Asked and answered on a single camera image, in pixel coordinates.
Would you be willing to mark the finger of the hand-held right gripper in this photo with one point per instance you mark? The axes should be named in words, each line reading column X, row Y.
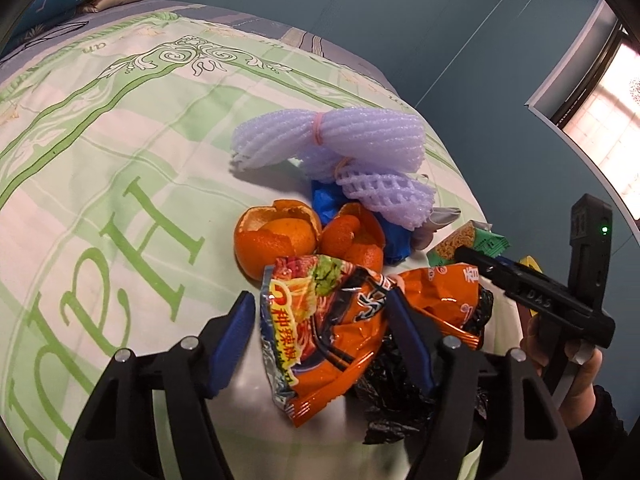
column 475, row 259
column 517, row 267

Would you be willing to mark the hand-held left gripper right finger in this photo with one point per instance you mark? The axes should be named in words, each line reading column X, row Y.
column 410, row 340

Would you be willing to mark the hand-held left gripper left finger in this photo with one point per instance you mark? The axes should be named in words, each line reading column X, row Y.
column 235, row 345

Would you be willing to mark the green snack packet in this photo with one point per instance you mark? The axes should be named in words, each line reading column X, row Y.
column 452, row 241

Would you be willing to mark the black plastic bag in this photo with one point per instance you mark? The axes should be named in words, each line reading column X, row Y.
column 395, row 410

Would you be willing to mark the orange instant noodle wrapper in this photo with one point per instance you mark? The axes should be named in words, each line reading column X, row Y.
column 325, row 330

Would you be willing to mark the person's right forearm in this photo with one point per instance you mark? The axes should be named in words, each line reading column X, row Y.
column 600, row 425

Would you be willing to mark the person's right hand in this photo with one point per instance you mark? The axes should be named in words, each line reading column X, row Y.
column 582, row 385

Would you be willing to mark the pink grey crumpled cloth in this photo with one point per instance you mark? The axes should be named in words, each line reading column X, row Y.
column 442, row 216

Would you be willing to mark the orange peel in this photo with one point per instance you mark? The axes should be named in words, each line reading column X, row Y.
column 272, row 240
column 355, row 240

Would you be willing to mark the small purple foam net bundle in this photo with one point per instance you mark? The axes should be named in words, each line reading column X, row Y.
column 385, row 192

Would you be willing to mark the blue plastic bag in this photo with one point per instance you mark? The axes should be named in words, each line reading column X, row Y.
column 325, row 200

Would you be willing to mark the large purple foam net bundle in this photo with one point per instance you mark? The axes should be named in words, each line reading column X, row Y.
column 350, row 132

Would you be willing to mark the window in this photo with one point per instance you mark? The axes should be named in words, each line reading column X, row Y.
column 610, row 110

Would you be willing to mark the green white printed blanket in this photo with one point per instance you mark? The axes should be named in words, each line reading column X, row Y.
column 125, row 135

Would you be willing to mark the grey striped bed sheet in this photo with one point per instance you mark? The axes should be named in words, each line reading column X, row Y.
column 280, row 25

